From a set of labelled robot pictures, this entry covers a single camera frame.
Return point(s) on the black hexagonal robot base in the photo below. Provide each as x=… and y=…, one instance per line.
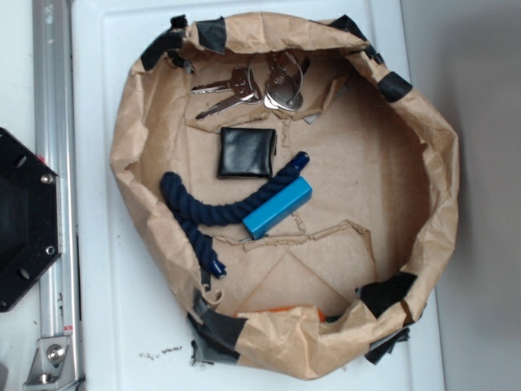
x=29, y=220

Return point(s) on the blue rectangular block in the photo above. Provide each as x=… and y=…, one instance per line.
x=277, y=208

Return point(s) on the brown paper bag bin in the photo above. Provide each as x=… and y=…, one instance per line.
x=369, y=246

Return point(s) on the black leather pouch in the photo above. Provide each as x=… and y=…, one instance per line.
x=246, y=153

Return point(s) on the silver key lower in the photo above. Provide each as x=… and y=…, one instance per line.
x=229, y=103

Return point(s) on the silver key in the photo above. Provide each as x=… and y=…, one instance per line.
x=238, y=84
x=229, y=103

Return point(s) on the silver key upper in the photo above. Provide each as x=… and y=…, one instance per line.
x=238, y=84

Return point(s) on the silver key fob cluster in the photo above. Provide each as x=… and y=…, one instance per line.
x=286, y=79

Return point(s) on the orange object under paper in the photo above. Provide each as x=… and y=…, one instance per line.
x=284, y=314

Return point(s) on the aluminium extrusion rail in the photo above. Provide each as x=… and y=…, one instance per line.
x=60, y=305

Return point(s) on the metal corner bracket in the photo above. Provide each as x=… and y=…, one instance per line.
x=52, y=367

